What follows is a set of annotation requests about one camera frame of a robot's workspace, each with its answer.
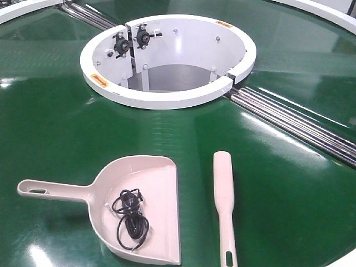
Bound pink plastic dustpan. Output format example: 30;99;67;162
17;155;181;265

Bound pink plastic broom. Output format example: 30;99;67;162
213;151;238;266

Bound black cable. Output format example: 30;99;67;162
105;188;150;251

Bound right steel conveyor rollers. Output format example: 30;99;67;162
225;87;355;168

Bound steel conveyor rollers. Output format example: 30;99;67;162
57;1;117;31
225;87;355;168

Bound green conveyor belt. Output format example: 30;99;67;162
1;1;355;266

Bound left steel conveyor rollers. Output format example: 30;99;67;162
57;1;117;31

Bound orange arrow warning sticker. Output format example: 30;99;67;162
90;73;110;88

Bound orange rear warning sticker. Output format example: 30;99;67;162
215;21;233;28

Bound white outer rim right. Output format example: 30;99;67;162
275;0;355;35

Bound white rim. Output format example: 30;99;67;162
0;0;63;24
275;0;355;35

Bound white outer rim left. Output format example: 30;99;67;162
0;0;63;24

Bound white inner conveyor ring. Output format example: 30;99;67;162
80;14;257;110

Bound right black bearing mount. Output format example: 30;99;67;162
134;24;163;50

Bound black bearing mount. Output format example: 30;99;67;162
112;32;130;59
134;24;163;50

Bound left black bearing mount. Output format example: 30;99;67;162
112;32;130;59

